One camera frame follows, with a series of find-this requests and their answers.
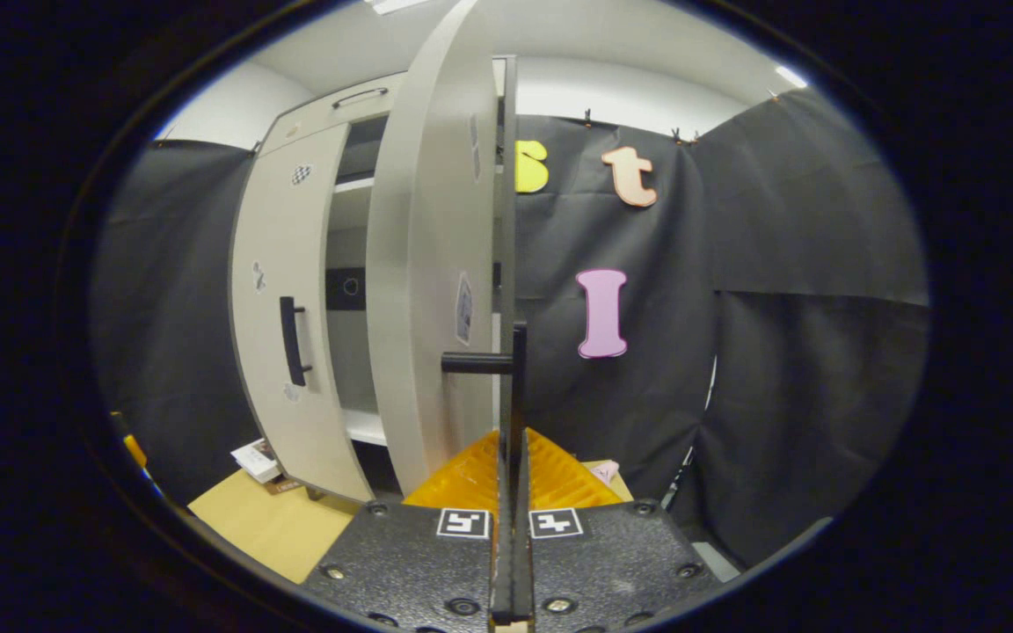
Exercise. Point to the shoe cabinet door square stickers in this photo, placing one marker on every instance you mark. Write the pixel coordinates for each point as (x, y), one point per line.
(432, 264)

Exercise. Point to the printed photo booklet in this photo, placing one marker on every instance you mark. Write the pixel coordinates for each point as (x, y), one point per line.
(256, 459)

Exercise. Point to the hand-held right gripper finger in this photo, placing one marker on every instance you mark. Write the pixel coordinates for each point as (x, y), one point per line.
(501, 571)
(522, 571)

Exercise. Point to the grey double-door shoe cabinet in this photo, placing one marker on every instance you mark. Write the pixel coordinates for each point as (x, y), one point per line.
(348, 343)

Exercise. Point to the black backdrop cloth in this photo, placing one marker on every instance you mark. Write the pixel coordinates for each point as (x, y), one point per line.
(779, 220)

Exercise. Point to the ceiling light panel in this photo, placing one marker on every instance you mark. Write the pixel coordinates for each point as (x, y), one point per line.
(394, 4)
(791, 76)

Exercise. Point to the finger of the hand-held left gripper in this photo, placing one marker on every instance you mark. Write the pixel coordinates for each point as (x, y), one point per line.
(134, 450)

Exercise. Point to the pink green plush toy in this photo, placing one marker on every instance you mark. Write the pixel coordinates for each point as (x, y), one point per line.
(605, 470)

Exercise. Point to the white cabinet shelf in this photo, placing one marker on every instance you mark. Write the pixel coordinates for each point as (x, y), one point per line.
(366, 426)
(353, 185)

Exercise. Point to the grey cabinet drawer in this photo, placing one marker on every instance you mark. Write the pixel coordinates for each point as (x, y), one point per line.
(322, 119)

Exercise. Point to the shoe cabinet door checkered sticker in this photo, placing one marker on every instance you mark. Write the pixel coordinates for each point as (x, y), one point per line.
(287, 229)

